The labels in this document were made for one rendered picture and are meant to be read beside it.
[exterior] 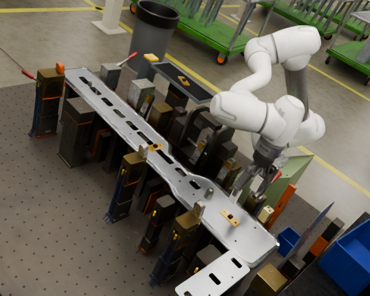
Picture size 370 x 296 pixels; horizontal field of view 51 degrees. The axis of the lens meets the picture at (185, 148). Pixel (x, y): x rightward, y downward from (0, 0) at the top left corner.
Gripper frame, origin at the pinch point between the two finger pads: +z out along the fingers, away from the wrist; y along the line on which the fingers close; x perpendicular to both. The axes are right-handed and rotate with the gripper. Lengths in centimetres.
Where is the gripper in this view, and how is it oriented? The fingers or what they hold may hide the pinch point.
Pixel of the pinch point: (243, 193)
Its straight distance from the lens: 145.8
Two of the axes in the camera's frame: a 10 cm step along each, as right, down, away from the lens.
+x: 6.6, 5.9, -4.6
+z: -3.1, 7.7, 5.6
